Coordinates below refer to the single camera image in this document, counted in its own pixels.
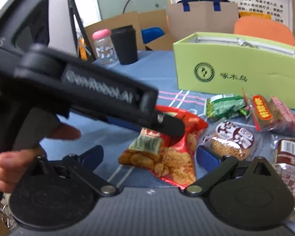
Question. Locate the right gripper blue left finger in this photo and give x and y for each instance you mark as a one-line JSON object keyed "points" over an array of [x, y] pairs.
{"points": [[92, 158]]}

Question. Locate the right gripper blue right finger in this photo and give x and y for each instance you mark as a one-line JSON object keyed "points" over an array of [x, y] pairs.
{"points": [[208, 159]]}

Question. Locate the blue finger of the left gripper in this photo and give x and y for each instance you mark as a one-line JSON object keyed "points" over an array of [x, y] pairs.
{"points": [[168, 123], [124, 124]]}

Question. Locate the round cake clear packet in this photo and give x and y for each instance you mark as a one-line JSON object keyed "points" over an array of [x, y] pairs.
{"points": [[227, 138]]}

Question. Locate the red chips bag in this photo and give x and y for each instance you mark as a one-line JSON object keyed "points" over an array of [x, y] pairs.
{"points": [[172, 159]]}

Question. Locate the small green candy packet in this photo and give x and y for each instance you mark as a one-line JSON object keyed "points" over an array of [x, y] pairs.
{"points": [[226, 106]]}

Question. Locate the red orange label snack bar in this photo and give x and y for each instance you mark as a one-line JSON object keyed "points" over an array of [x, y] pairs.
{"points": [[271, 115]]}

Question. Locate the dark red snack packet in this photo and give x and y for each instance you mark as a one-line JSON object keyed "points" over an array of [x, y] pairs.
{"points": [[285, 162]]}

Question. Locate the person left hand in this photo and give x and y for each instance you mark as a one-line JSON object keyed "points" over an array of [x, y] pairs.
{"points": [[13, 164]]}

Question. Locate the blue striped tablecloth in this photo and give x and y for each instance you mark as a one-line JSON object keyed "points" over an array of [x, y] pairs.
{"points": [[233, 199]]}

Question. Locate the clear bottle pink cap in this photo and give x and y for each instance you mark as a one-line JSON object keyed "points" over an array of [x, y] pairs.
{"points": [[103, 46]]}

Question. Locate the green cardboard box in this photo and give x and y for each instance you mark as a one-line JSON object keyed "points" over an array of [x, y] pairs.
{"points": [[218, 63]]}

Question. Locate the black tumbler cup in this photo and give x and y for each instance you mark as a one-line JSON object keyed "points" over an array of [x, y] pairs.
{"points": [[124, 41]]}

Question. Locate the blue plastic object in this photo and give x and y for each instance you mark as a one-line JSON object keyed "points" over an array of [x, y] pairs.
{"points": [[151, 34]]}

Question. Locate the orange chair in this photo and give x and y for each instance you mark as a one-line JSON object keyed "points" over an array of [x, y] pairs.
{"points": [[264, 28]]}

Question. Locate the whiteboard black frame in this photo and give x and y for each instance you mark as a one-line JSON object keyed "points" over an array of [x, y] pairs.
{"points": [[79, 34]]}

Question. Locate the brown paper bag blue handles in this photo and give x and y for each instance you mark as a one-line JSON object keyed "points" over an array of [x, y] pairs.
{"points": [[190, 16]]}

